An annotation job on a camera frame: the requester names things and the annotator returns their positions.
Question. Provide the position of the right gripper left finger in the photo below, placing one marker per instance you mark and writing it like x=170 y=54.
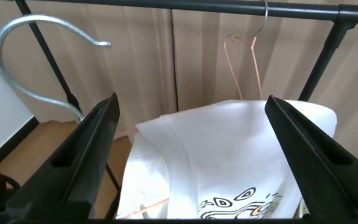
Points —
x=57 y=186

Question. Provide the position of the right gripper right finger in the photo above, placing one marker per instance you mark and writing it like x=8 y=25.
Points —
x=328 y=174

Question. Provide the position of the white garment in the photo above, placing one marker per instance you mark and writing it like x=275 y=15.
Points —
x=222 y=149

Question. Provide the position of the pink clothes hanger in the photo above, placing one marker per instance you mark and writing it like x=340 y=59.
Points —
x=26 y=17
x=265 y=12

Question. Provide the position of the black clothes rack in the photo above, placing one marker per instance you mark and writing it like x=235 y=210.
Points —
x=197 y=5

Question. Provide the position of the beige curtain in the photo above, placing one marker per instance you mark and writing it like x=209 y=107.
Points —
x=135 y=62

